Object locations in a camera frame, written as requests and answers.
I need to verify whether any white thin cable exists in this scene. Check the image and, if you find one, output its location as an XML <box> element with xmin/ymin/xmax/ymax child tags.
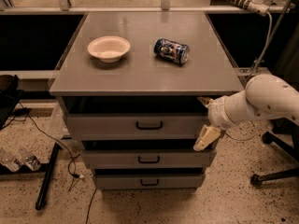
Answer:
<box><xmin>224</xmin><ymin>11</ymin><xmax>275</xmax><ymax>142</ymax></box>

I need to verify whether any grey drawer cabinet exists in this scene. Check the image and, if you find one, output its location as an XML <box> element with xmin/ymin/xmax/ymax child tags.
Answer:
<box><xmin>50</xmin><ymin>11</ymin><xmax>242</xmax><ymax>178</ymax></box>

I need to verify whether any clear plastic water bottle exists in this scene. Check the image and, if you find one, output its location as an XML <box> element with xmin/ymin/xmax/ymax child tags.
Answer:
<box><xmin>0</xmin><ymin>148</ymin><xmax>21</xmax><ymax>172</ymax></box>

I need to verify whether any grey bottom drawer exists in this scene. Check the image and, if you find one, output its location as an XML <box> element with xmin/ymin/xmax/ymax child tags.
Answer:
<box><xmin>93</xmin><ymin>174</ymin><xmax>205</xmax><ymax>190</ymax></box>

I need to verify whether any white emergency stop button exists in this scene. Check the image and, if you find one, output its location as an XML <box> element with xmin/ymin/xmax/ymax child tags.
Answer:
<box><xmin>248</xmin><ymin>0</ymin><xmax>269</xmax><ymax>16</ymax></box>

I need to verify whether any black office chair base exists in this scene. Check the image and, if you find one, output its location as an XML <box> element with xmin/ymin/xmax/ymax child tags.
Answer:
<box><xmin>249</xmin><ymin>131</ymin><xmax>299</xmax><ymax>188</ymax></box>

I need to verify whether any grey drawer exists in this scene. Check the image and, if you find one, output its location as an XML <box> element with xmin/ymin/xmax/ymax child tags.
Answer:
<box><xmin>64</xmin><ymin>114</ymin><xmax>209</xmax><ymax>141</ymax></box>
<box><xmin>81</xmin><ymin>149</ymin><xmax>216</xmax><ymax>169</ymax></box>
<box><xmin>93</xmin><ymin>174</ymin><xmax>205</xmax><ymax>190</ymax></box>

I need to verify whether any black floor cable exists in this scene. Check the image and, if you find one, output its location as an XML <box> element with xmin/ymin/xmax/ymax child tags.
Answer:
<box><xmin>12</xmin><ymin>102</ymin><xmax>98</xmax><ymax>224</ymax></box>

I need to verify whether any black chair at left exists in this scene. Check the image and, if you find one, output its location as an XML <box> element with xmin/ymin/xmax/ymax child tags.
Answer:
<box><xmin>0</xmin><ymin>75</ymin><xmax>30</xmax><ymax>130</ymax></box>

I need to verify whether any grey middle drawer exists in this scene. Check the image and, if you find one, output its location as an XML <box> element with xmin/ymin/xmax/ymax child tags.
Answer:
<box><xmin>81</xmin><ymin>149</ymin><xmax>216</xmax><ymax>169</ymax></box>

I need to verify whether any white paper bowl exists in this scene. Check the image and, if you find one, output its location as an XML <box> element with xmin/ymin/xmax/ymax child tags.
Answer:
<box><xmin>87</xmin><ymin>36</ymin><xmax>131</xmax><ymax>63</ymax></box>

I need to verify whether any black metal stand base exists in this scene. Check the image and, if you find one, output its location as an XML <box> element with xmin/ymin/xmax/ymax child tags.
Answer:
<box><xmin>0</xmin><ymin>143</ymin><xmax>62</xmax><ymax>211</ymax></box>

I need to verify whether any blue soda can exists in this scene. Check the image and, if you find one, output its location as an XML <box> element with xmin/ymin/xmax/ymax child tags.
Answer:
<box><xmin>154</xmin><ymin>38</ymin><xmax>190</xmax><ymax>64</ymax></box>

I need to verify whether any grey top drawer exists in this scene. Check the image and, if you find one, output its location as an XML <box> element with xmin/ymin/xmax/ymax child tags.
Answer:
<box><xmin>64</xmin><ymin>114</ymin><xmax>209</xmax><ymax>141</ymax></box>

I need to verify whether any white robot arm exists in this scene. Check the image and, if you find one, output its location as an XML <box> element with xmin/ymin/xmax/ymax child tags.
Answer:
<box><xmin>193</xmin><ymin>74</ymin><xmax>299</xmax><ymax>151</ymax></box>

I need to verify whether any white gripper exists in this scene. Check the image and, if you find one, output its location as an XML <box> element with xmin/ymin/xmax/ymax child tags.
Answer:
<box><xmin>193</xmin><ymin>96</ymin><xmax>233</xmax><ymax>151</ymax></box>

